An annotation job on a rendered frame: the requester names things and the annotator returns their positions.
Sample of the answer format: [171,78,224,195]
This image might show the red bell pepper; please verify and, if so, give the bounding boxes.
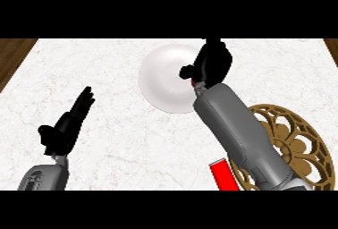
[207,157,242,191]

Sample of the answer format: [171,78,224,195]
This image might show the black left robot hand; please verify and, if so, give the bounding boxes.
[37,86,96,157]

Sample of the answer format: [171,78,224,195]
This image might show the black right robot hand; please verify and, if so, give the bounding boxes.
[179,38,233,89]

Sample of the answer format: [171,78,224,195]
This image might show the gold openwork round placemat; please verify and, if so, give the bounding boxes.
[227,103,337,191]

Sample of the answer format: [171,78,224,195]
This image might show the white round plate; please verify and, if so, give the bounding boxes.
[137,43,208,115]

